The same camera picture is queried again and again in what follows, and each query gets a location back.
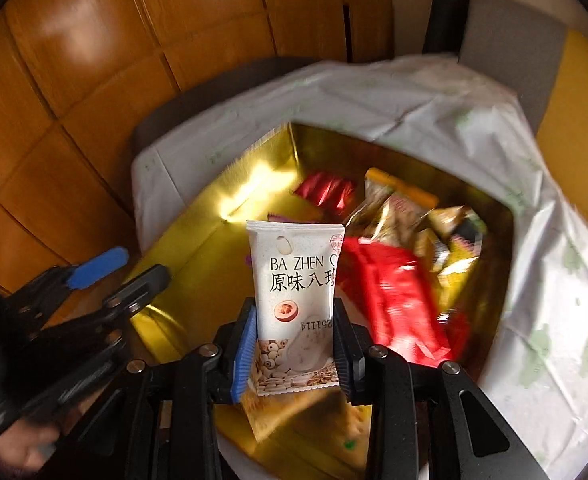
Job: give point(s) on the white nut-print snack packet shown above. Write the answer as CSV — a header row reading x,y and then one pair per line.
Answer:
x,y
294,285

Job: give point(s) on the orange-edged clear snack packet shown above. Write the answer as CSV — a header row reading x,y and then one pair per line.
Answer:
x,y
394,210

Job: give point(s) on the wooden wardrobe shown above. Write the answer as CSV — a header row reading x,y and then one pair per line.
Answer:
x,y
98,60

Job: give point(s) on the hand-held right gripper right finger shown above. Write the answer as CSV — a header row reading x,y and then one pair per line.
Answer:
x,y
344,355

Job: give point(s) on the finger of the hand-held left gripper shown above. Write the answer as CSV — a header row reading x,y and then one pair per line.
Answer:
x,y
98,264
138,285

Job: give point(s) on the pastry snack packet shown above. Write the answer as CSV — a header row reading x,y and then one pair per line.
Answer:
x,y
294,410

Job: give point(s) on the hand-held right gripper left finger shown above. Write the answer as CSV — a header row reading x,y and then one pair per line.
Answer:
x,y
246,355

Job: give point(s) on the red snack packet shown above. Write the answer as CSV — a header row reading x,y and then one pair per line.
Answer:
x,y
341,197
314,187
456,332
389,290

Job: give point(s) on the person's left hand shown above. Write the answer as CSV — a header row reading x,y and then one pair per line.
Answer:
x,y
23,442

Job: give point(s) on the yellow gold snack packet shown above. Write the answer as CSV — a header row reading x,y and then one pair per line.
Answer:
x,y
454,250

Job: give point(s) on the grey yellow blue chair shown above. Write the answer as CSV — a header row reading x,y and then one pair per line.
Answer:
x,y
514,50

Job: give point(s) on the black rolled mat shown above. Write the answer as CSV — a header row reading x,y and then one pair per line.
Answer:
x,y
449,5

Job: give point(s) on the white plastic tablecloth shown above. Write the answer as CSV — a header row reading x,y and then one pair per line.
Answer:
x,y
549,310

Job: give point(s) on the gold tin box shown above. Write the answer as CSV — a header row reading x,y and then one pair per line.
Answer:
x,y
213,260

